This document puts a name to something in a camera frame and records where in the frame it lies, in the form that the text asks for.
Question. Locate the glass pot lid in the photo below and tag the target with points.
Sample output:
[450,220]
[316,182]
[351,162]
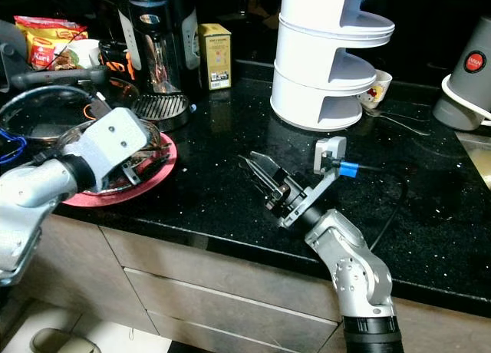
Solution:
[46,115]

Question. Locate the steel bowl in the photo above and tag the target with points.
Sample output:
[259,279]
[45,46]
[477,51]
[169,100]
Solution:
[157,165]

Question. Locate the white floral print mug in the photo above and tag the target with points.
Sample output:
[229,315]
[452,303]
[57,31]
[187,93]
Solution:
[376,90]

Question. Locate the black coffee machine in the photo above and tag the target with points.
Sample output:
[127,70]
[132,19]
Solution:
[157,31]

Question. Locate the pink plate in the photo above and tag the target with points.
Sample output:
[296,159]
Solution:
[123,198]

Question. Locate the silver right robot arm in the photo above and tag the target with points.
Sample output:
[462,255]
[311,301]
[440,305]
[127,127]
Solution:
[357,280]

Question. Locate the beige slipper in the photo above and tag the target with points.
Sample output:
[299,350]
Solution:
[65,344]

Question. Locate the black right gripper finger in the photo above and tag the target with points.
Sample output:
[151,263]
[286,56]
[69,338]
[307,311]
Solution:
[262,167]
[265,187]

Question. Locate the yellow red noodle packet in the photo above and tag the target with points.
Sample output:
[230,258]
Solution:
[46,34]

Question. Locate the white tiered rack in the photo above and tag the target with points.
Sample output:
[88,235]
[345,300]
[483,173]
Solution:
[314,96]

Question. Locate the yellow carton box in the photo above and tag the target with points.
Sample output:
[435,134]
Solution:
[215,57]

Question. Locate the grey drawer front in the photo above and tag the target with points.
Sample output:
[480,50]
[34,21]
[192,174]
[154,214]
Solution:
[215,341]
[222,272]
[222,315]

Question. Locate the orange black tool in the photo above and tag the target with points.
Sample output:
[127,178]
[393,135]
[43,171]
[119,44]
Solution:
[119,65]

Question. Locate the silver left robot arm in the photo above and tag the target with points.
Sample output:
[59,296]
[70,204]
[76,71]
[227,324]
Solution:
[38,207]

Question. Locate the grey water filter canister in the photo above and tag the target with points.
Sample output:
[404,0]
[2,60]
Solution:
[468,65]

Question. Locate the metal spoon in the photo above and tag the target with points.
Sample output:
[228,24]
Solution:
[397,121]

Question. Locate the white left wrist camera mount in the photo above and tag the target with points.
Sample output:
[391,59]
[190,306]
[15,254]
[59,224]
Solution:
[115,138]

